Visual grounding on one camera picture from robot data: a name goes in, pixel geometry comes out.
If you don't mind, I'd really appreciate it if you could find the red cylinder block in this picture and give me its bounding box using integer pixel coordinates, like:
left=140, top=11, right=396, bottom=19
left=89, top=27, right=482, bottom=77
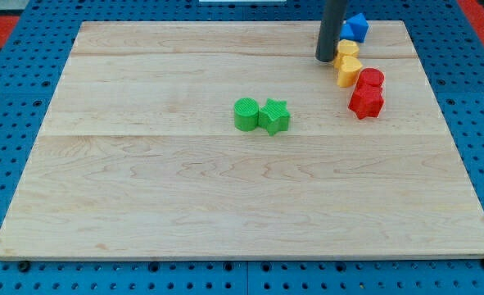
left=356, top=68, right=385, bottom=89

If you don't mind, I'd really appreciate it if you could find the blue cube block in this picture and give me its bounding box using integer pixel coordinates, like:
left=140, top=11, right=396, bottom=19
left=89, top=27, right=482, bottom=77
left=346, top=13, right=369, bottom=43

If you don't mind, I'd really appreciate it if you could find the green star block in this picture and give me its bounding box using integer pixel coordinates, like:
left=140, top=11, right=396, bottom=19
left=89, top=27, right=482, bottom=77
left=258, top=98, right=291, bottom=136

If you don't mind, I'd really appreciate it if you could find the red star block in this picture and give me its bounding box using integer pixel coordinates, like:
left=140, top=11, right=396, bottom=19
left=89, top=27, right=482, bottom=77
left=348, top=84, right=384, bottom=120

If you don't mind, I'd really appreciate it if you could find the green cylinder block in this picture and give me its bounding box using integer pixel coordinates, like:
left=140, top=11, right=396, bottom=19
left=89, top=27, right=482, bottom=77
left=233, top=98, right=259, bottom=132

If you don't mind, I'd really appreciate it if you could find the light wooden board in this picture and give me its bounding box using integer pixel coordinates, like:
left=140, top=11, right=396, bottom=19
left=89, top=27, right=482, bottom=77
left=0, top=20, right=484, bottom=261

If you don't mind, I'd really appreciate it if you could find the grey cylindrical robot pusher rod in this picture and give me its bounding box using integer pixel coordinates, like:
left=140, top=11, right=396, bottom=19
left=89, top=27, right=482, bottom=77
left=315, top=0, right=348, bottom=63

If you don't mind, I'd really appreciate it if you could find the yellow hexagon block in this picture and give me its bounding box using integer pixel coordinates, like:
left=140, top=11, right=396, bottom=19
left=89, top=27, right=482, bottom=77
left=333, top=39, right=360, bottom=69

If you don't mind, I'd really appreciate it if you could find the blue triangular block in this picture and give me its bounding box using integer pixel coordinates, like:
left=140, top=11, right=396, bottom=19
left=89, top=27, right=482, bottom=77
left=340, top=23, right=355, bottom=41

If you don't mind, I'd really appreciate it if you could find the yellow heart block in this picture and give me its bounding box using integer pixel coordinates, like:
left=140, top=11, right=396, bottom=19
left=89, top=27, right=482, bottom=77
left=337, top=56, right=363, bottom=88

